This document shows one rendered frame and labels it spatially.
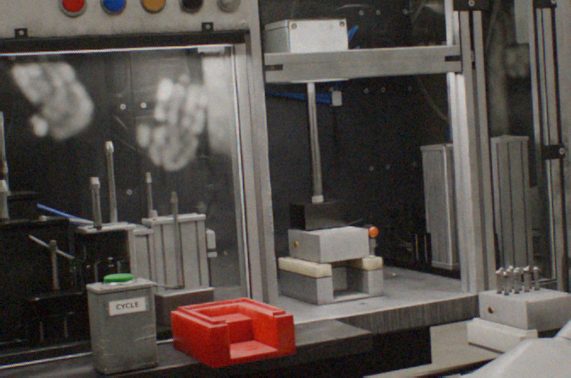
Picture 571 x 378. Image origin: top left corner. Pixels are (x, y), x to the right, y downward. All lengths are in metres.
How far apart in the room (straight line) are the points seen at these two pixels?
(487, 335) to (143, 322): 0.57
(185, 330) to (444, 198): 0.69
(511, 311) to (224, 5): 0.65
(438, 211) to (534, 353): 0.82
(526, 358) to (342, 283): 0.74
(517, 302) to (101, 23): 0.76
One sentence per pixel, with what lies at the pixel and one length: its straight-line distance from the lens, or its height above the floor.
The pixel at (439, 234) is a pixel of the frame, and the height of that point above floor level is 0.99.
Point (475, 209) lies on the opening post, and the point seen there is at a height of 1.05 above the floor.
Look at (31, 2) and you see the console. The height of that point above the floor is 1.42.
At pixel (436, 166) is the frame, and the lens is 2.12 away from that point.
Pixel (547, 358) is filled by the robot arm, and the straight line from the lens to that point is 1.33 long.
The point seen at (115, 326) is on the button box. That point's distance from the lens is 1.53.
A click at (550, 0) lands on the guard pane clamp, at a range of 2.03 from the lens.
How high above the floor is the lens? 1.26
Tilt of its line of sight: 3 degrees down
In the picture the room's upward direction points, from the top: 4 degrees counter-clockwise
